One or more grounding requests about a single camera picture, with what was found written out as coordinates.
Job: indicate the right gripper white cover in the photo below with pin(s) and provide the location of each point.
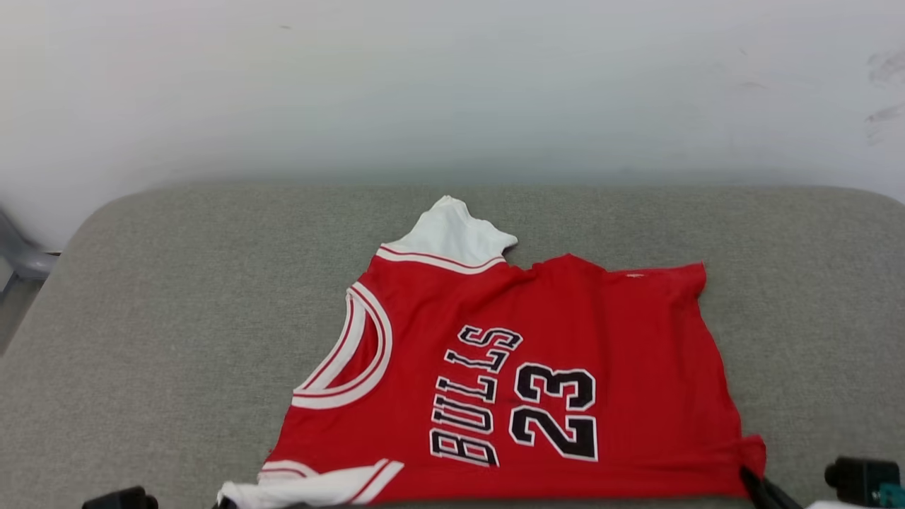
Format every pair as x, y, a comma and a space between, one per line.
833, 505

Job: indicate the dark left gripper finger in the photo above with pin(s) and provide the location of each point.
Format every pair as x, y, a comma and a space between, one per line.
223, 504

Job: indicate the red white basketball jersey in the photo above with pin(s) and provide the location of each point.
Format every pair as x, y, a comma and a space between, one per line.
601, 339

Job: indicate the grey fabric sofa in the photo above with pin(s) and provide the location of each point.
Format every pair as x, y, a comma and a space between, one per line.
141, 353

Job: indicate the grey plastic furniture leg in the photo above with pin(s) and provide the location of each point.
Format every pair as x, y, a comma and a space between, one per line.
28, 263

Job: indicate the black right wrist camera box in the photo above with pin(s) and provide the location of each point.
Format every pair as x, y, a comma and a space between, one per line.
859, 477

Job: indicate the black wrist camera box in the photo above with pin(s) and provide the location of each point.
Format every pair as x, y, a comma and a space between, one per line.
859, 477
120, 499

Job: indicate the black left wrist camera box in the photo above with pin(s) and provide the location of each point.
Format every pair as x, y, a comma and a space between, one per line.
120, 499

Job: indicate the teal right camera connector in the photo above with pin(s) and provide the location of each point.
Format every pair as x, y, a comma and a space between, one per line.
892, 496

